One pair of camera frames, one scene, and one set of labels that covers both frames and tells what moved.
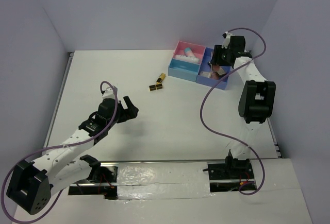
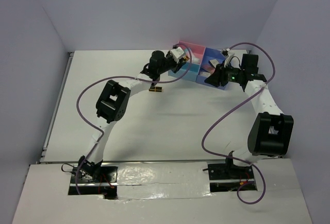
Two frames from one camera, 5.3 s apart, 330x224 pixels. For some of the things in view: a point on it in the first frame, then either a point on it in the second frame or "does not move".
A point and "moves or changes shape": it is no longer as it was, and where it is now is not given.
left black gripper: x=130 y=113 to x=177 y=65
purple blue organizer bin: x=209 y=75 does not move
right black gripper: x=218 y=50 to x=218 y=76
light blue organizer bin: x=184 y=69 does not move
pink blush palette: x=215 y=67 moves or changes shape
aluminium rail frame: x=69 y=59 does not move
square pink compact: x=207 y=74 does not move
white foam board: x=169 y=192 does not move
